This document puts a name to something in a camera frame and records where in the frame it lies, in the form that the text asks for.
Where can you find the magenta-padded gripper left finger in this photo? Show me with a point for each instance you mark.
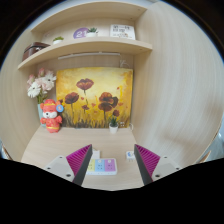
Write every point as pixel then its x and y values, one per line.
pixel 80 160

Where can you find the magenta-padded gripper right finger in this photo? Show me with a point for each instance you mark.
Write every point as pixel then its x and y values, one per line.
pixel 146 160

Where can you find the white block charger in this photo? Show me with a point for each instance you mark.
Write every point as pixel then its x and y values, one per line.
pixel 130 155

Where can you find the pastel multicolour power strip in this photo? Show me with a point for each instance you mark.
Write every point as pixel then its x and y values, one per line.
pixel 101 166

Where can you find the small plant in white pot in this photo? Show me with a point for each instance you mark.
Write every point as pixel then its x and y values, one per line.
pixel 113 127

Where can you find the red plush toy figure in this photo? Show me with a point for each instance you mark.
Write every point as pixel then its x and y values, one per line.
pixel 51 120

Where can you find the pale blue vase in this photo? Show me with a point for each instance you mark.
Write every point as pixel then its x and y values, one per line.
pixel 40 111

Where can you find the yellow poppy flower painting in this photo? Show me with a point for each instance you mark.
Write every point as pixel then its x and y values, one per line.
pixel 96 83

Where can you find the pink and white flower bouquet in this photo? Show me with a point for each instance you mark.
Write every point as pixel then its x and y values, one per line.
pixel 41 85

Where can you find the white light bar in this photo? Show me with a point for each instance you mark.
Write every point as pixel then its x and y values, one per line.
pixel 88 55

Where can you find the light wooden shelf unit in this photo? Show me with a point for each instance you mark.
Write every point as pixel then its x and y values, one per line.
pixel 90 45

